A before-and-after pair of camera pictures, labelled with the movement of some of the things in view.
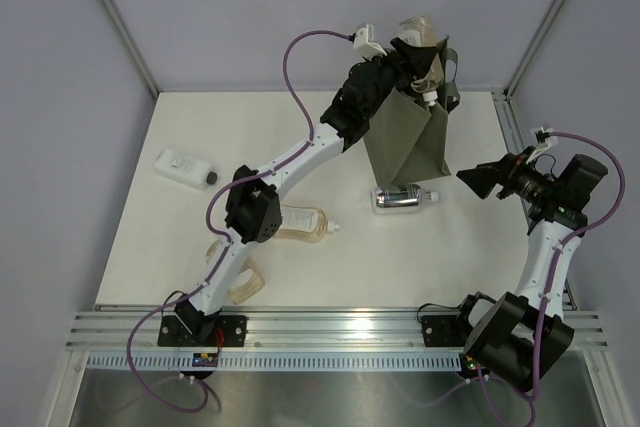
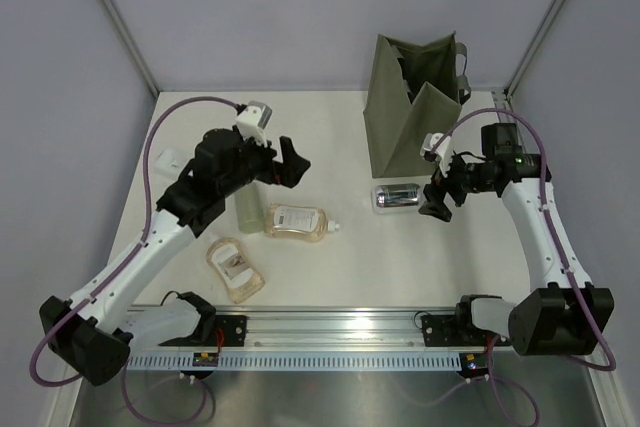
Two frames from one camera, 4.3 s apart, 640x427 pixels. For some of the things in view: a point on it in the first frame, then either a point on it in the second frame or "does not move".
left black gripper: [406, 63] → [286, 173]
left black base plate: [171, 333] does not move
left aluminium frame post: [118, 19] does not move
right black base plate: [445, 330] does not move
